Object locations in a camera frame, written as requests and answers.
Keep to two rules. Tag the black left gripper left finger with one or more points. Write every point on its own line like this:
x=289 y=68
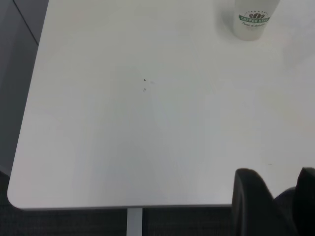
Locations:
x=251 y=204

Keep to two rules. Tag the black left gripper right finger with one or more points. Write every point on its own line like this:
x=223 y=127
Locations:
x=306 y=196

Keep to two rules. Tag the white paper coffee cup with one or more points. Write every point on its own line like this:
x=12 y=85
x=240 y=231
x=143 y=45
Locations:
x=253 y=22

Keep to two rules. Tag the white table leg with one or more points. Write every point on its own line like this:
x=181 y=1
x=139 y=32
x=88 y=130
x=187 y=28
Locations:
x=134 y=222

